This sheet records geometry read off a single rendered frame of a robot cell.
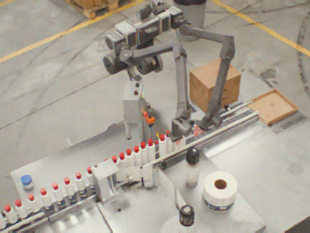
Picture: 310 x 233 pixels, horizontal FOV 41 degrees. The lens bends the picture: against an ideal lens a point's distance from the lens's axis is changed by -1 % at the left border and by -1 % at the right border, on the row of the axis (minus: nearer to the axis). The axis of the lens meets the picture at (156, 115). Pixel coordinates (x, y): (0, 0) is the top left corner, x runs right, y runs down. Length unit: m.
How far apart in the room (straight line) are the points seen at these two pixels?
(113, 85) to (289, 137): 2.32
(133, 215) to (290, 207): 0.97
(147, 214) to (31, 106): 2.50
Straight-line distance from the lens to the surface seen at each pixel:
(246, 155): 2.99
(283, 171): 2.95
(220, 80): 2.80
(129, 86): 2.50
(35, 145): 4.35
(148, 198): 2.68
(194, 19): 5.23
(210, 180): 2.59
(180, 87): 2.45
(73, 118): 4.50
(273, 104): 3.38
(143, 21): 2.96
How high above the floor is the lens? 3.10
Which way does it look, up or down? 45 degrees down
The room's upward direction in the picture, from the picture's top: 3 degrees counter-clockwise
